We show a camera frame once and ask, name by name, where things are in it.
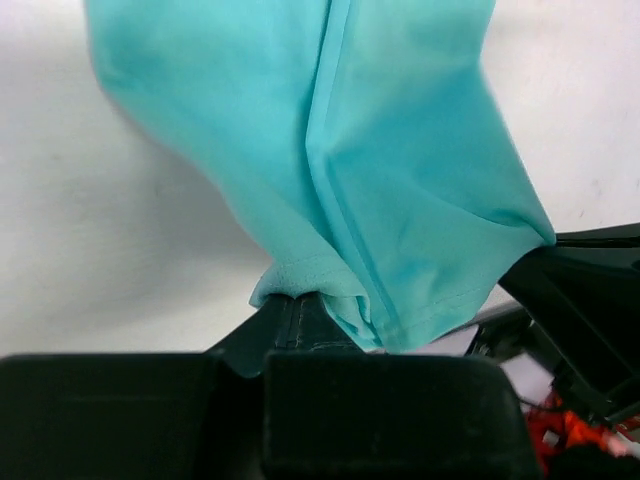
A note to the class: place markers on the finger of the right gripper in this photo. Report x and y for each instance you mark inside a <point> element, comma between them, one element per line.
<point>583,294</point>

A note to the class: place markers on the pile of colourful clothes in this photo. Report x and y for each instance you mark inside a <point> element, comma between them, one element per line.
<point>567,447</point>

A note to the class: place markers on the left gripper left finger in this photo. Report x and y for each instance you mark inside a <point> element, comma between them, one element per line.
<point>164,415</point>

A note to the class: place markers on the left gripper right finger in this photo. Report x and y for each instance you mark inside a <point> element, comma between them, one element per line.
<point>334,412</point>

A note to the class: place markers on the teal green t shirt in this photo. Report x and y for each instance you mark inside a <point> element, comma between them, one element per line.
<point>356,142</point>

